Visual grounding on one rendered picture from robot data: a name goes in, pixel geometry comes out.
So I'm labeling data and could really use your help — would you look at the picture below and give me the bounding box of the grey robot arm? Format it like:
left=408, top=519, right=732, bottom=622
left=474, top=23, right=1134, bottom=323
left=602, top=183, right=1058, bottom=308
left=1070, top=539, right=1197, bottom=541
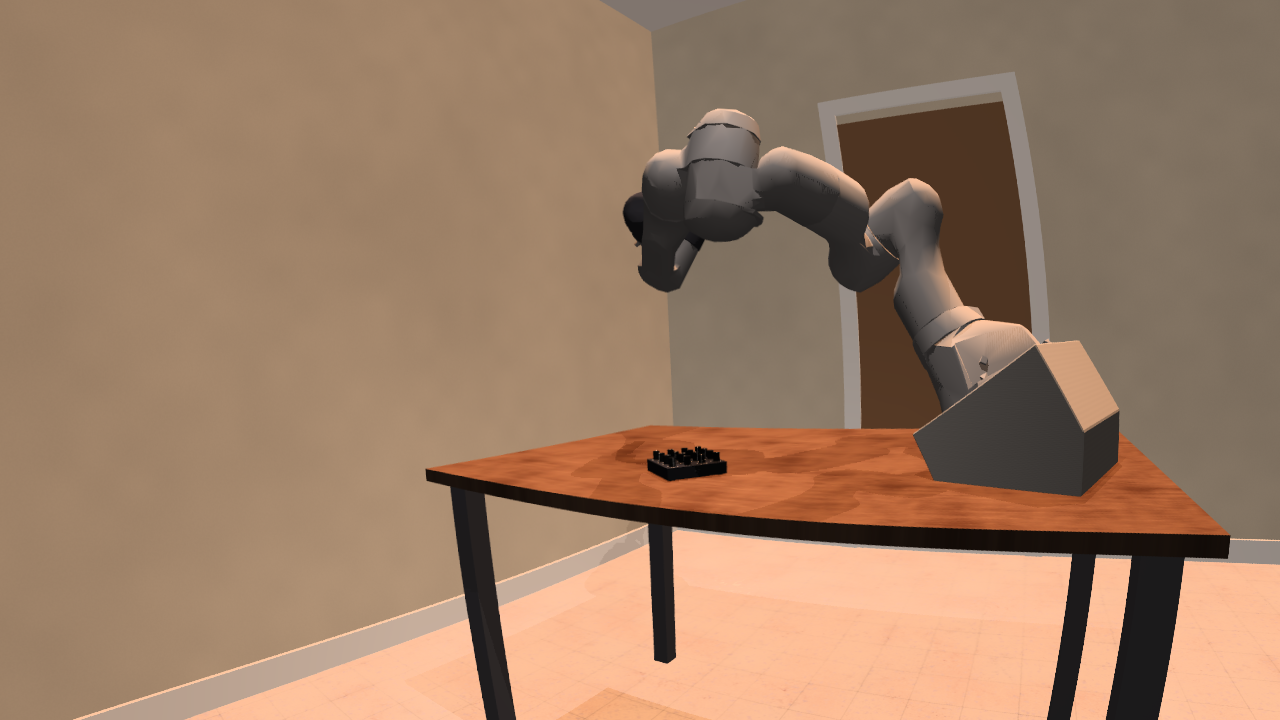
left=623, top=109, right=1041, bottom=413

